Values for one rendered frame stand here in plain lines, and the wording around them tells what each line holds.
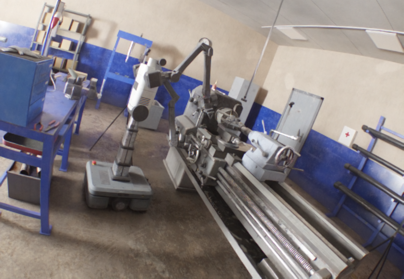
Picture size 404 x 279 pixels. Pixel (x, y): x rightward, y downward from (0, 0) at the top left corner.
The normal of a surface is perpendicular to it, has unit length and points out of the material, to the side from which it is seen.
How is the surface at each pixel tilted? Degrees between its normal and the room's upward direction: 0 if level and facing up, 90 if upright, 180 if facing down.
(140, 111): 90
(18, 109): 90
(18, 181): 90
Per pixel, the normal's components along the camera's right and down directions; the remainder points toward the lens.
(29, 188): 0.40, 0.36
